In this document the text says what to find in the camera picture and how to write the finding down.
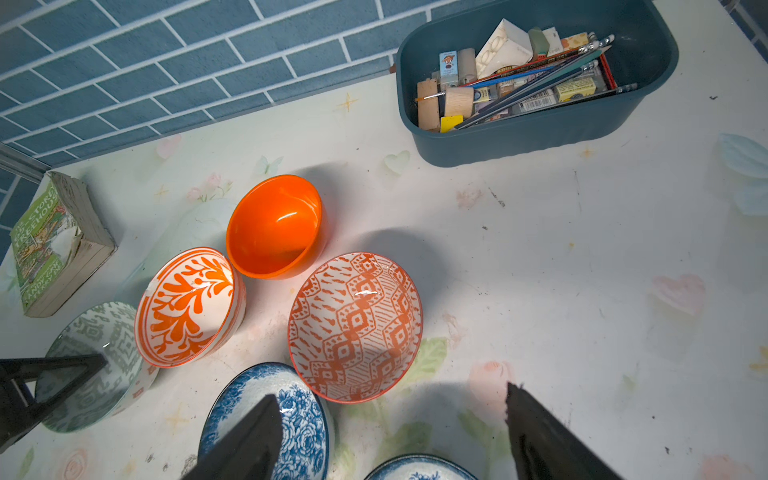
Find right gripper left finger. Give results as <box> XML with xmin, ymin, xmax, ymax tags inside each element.
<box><xmin>183</xmin><ymin>394</ymin><xmax>283</xmax><ymax>480</ymax></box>

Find blue floral bowl left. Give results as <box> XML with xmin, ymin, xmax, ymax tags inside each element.
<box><xmin>197</xmin><ymin>362</ymin><xmax>334</xmax><ymax>479</ymax></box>

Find teal plastic bin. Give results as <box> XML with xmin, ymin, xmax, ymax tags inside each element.
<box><xmin>395</xmin><ymin>1</ymin><xmax>679</xmax><ymax>168</ymax></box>

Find art supplies in bin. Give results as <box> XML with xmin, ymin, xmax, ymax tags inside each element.
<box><xmin>405</xmin><ymin>19</ymin><xmax>639</xmax><ymax>133</ymax></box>

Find blue floral bowl right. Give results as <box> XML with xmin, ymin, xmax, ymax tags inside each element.
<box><xmin>365</xmin><ymin>454</ymin><xmax>476</xmax><ymax>480</ymax></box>

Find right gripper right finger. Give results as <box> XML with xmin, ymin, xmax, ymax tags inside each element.
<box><xmin>506</xmin><ymin>383</ymin><xmax>620</xmax><ymax>480</ymax></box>

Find green patterned bowl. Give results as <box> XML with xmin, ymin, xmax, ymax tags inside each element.
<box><xmin>34</xmin><ymin>301</ymin><xmax>161</xmax><ymax>434</ymax></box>

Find blue floral bowl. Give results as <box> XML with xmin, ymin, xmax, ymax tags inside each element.
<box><xmin>197</xmin><ymin>362</ymin><xmax>334</xmax><ymax>479</ymax></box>
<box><xmin>365</xmin><ymin>454</ymin><xmax>476</xmax><ymax>480</ymax></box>

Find red geometric pattern bowl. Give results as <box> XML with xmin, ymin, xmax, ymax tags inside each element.
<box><xmin>288</xmin><ymin>252</ymin><xmax>424</xmax><ymax>404</ymax></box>

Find orange floral bowl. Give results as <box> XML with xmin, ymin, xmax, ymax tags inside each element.
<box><xmin>134</xmin><ymin>247</ymin><xmax>246</xmax><ymax>369</ymax></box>

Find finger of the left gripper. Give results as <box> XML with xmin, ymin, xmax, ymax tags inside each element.
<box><xmin>1</xmin><ymin>353</ymin><xmax>107</xmax><ymax>453</ymax></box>

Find plain orange bowl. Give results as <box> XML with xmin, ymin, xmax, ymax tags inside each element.
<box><xmin>226</xmin><ymin>175</ymin><xmax>329</xmax><ymax>280</ymax></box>

